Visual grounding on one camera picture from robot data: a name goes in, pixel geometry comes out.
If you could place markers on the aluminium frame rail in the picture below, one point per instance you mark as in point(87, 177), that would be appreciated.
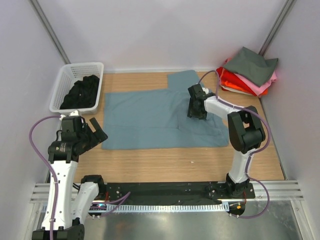
point(278, 190)

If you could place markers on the white plastic laundry basket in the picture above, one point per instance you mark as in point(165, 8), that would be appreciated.
point(67, 76)

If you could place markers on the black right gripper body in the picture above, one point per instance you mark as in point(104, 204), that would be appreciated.
point(193, 112)

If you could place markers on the grey metal corner post left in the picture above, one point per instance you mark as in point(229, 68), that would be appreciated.
point(49, 29)

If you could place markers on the grey folded t shirt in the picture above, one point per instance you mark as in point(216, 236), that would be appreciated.
point(252, 65)

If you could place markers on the red folded t shirt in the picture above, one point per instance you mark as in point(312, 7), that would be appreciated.
point(235, 78)

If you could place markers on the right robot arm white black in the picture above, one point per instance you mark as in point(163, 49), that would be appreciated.
point(245, 130)

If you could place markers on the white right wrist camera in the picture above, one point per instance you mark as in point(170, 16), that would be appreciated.
point(207, 90)

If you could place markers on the black t shirt in basket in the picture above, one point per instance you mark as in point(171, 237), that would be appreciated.
point(83, 94)

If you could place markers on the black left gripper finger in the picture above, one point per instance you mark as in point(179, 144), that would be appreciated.
point(99, 137)
point(95, 125)

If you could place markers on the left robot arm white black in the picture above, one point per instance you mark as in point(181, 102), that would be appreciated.
point(64, 218)

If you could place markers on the orange folded t shirt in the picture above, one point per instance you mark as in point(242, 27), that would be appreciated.
point(242, 87)

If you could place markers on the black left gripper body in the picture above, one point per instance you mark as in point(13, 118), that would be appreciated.
point(88, 140)

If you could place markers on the light blue t shirt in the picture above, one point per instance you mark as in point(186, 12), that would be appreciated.
point(157, 119)

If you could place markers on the white folded t shirt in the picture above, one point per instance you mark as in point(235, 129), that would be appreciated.
point(224, 88)

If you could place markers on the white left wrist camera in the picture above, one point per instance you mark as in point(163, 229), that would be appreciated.
point(73, 115)

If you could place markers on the white slotted cable duct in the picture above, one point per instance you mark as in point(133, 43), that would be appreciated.
point(105, 208)

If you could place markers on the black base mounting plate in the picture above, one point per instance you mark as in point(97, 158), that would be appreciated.
point(176, 193)

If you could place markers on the grey metal corner post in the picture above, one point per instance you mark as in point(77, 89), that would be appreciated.
point(279, 21)
point(49, 29)

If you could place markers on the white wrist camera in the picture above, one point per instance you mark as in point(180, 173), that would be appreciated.
point(207, 90)
point(73, 115)

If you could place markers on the pink folded t shirt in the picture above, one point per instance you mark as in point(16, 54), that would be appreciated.
point(261, 87)

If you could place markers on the grey metal corner post right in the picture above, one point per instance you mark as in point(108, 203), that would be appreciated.
point(279, 21)

